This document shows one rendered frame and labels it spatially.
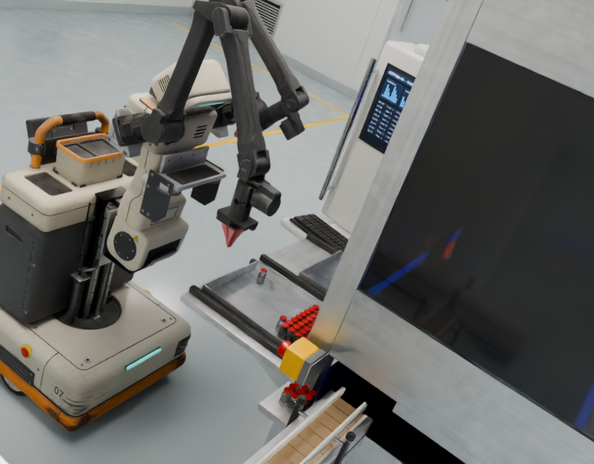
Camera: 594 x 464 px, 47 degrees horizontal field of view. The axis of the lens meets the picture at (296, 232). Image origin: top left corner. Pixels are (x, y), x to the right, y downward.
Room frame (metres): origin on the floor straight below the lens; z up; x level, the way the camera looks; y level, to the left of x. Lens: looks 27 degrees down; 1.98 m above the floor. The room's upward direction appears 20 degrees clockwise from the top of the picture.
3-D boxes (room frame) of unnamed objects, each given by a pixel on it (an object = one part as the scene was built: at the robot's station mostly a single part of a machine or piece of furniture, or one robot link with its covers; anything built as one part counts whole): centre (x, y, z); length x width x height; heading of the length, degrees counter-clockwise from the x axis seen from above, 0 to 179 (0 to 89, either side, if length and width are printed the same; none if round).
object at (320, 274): (1.90, -0.26, 0.90); 0.34 x 0.26 x 0.04; 65
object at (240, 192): (1.64, 0.16, 1.21); 0.07 x 0.06 x 0.07; 64
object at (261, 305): (1.64, -0.01, 0.90); 0.34 x 0.26 x 0.04; 64
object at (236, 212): (1.65, 0.16, 1.15); 0.10 x 0.07 x 0.07; 64
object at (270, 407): (1.29, -0.15, 0.87); 0.14 x 0.13 x 0.02; 65
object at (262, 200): (1.63, 0.13, 1.25); 0.11 x 0.09 x 0.12; 64
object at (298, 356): (1.32, -0.12, 1.00); 0.08 x 0.07 x 0.07; 65
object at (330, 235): (2.34, -0.16, 0.82); 0.40 x 0.14 x 0.02; 54
